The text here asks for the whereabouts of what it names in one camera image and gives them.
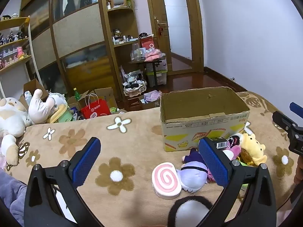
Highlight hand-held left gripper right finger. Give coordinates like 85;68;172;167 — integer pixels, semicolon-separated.
196;137;277;227

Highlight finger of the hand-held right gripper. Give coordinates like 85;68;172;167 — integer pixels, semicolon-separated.
289;102;303;119
272;111;298;133

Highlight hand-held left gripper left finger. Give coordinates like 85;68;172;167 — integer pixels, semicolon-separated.
24;137;105;227

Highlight black tissue pack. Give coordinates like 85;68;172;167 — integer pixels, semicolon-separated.
208;136;229;150

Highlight lilac haired doll plush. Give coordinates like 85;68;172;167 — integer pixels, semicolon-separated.
181;148;215;193

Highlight yellow bear plush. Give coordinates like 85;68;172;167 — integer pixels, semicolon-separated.
238;133;268;166

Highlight printed cardboard box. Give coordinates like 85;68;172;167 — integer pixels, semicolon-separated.
160;86;251;152

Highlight pink swirl roll plush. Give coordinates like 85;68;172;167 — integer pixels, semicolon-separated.
151;162;183;200

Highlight person's right hand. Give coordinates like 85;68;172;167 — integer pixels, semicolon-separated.
294;157;303;185

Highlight green and yellow toy case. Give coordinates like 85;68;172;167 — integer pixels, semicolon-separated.
46;105;74;124

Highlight red paper bag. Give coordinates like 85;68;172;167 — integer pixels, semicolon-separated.
80;93;112;120

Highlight black edged white fluffy plush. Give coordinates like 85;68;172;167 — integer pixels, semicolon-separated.
168;195;213;227

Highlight tan floral blanket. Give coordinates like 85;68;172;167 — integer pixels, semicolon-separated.
0;91;303;227

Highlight flattened brown cardboard boxes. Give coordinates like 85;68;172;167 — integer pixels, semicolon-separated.
69;87;119;114

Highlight person's purple fleece leg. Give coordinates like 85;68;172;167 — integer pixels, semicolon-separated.
0;168;30;227

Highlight wicker basket with lace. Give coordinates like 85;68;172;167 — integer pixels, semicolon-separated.
123;76;147;97

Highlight large white and tan plush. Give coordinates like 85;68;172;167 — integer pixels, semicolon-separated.
0;97;32;167

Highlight box of pink packs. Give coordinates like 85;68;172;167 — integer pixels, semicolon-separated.
138;90;162;109

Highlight open brown cardboard box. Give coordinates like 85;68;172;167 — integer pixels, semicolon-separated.
19;79;49;104

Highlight zebra striped plush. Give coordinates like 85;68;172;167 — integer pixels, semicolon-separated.
123;71;144;84

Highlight translucent storage box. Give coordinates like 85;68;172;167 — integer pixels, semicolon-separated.
145;58;168;87

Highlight small dark side table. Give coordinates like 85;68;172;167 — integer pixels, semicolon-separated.
129;57;167;88

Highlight wooden corner shelf unit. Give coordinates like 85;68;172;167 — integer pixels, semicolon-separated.
101;0;147;97

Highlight clear plastic jar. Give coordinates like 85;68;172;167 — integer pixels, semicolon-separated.
130;43;147;61

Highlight pink cloth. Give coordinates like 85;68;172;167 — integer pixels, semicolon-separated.
144;48;166;62

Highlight red gift box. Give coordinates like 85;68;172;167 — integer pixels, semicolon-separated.
139;36;155;51

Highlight wooden wardrobe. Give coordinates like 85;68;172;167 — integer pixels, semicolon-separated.
20;0;119;100

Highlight yellow display shelf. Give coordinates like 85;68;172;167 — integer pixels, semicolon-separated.
0;16;32;76

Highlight row of small figurines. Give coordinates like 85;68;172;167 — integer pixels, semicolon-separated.
0;30;27;45

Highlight wooden door with glass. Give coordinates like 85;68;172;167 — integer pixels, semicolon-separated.
144;0;204;72

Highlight white tube frame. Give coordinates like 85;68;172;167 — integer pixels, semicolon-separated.
27;21;39;76

